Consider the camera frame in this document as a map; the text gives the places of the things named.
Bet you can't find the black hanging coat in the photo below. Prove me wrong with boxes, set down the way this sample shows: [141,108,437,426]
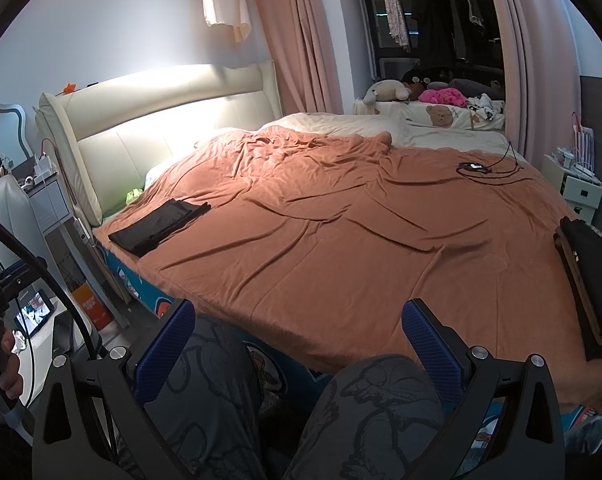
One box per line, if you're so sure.
[408,0,454,68]

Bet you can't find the stack of black clothes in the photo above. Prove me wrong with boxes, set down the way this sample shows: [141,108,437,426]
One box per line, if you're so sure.
[561,216,602,361]

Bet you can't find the pink fluffy cloth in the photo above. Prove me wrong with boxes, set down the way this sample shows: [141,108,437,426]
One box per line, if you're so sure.
[421,87,469,108]

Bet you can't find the blue patterned bed sheet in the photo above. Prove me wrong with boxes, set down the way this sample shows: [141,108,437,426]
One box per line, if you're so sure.
[98,237,602,480]

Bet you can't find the brown blanket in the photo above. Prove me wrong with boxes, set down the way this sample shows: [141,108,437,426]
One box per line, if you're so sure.
[93,125,602,406]

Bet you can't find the white nightstand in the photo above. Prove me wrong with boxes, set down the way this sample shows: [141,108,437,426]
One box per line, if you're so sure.
[541,152,602,223]

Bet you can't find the black t-shirt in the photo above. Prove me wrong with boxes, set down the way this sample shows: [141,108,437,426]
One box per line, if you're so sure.
[108,199,212,257]

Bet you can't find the white leather chair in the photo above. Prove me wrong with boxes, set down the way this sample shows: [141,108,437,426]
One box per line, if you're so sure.
[0,175,49,281]

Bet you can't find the white wire rack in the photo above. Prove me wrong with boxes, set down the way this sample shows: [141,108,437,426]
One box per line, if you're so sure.
[570,111,596,173]

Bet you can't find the cream quilt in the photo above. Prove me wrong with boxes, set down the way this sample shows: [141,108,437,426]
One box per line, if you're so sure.
[258,112,512,153]

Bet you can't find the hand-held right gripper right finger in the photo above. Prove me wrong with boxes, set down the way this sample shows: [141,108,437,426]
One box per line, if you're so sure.
[401,298,567,480]

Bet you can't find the white plush toy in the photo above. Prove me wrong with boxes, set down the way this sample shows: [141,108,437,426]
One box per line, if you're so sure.
[365,79,412,106]

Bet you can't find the person's grey patterned pants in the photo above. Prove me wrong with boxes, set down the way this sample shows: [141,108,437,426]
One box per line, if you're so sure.
[116,312,447,480]

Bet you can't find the orange box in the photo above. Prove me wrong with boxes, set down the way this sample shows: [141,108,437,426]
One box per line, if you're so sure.
[73,284,112,332]

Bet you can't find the white framed mirror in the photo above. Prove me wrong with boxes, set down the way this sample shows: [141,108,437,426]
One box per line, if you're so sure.
[0,102,30,181]

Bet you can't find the brown plush toy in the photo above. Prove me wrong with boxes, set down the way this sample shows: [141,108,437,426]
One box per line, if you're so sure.
[403,76,449,102]

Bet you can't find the cream padded headboard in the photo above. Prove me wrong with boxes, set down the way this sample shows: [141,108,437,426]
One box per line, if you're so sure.
[35,59,284,226]

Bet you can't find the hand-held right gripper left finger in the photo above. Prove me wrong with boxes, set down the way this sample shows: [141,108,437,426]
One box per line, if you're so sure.
[31,297,197,480]

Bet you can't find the pink curtain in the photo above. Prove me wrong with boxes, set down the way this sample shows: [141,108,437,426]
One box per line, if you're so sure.
[236,0,347,116]
[478,0,587,161]

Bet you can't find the floral hanging garment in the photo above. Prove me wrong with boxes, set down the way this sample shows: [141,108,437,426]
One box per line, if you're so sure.
[381,0,411,53]

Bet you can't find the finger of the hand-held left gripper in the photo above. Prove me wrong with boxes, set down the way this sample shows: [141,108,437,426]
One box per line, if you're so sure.
[0,267,30,295]

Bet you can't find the person's left hand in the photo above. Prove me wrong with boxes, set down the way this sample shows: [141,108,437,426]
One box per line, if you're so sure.
[0,332,26,402]

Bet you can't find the thin black cable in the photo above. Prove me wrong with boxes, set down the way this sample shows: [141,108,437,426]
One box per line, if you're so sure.
[456,140,524,178]

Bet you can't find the black and white printed cloth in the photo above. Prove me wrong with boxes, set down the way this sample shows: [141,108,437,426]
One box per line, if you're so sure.
[466,94,506,122]

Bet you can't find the dark hanging clothes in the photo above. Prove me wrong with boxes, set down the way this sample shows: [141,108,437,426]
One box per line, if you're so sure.
[443,0,502,61]

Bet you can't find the dark grey cushion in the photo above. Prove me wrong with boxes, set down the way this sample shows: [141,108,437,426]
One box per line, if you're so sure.
[448,77,499,100]

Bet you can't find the grey bedside table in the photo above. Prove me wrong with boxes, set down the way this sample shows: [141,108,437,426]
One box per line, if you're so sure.
[28,170,96,261]

